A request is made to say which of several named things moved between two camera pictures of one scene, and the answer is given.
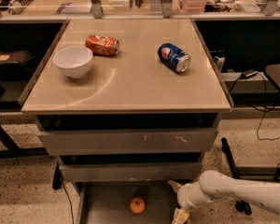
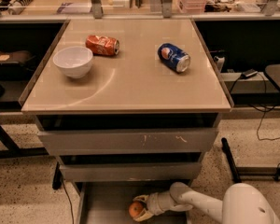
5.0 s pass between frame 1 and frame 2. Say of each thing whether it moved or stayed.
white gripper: moved
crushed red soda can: stayed
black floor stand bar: stayed
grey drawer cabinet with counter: stayed
